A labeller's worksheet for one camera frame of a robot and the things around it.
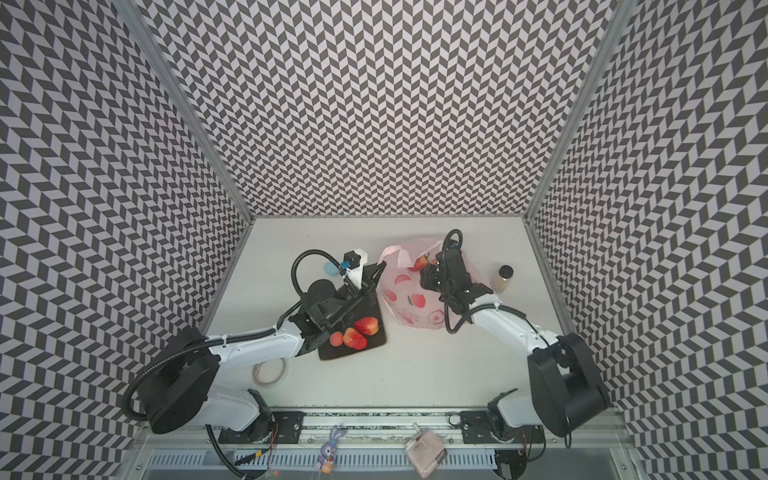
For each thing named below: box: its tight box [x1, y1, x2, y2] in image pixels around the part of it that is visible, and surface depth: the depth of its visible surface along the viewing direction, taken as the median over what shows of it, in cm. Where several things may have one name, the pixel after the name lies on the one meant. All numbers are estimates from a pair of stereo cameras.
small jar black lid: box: [499, 264, 514, 279], surface depth 93 cm
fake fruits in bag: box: [408, 256, 427, 271], surface depth 82 cm
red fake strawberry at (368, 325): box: [354, 316, 379, 335], surface depth 86 cm
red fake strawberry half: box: [342, 327, 367, 350], surface depth 85 cm
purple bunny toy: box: [315, 426, 344, 475], surface depth 69 cm
